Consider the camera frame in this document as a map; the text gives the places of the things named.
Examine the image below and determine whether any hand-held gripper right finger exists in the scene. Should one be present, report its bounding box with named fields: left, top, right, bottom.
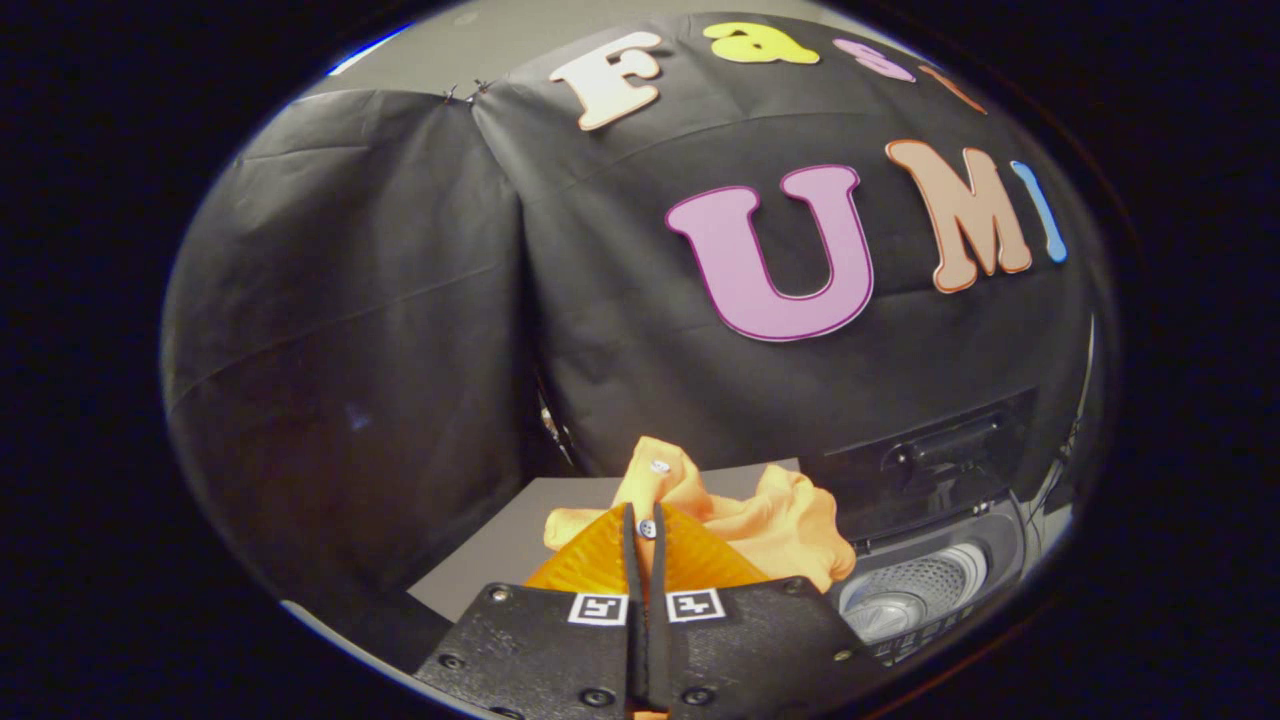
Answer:
left=645, top=503, right=886, bottom=720

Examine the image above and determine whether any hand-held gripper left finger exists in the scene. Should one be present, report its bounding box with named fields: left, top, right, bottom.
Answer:
left=415, top=503, right=641, bottom=720

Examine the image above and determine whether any orange shirt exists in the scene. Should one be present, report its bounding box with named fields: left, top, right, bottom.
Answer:
left=543, top=436, right=858, bottom=593

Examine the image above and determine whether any grey washing machine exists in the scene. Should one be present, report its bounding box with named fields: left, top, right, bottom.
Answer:
left=828, top=500, right=1076, bottom=666

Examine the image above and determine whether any grey cabinet with dark top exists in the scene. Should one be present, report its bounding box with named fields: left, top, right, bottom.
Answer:
left=405, top=458, right=801, bottom=626

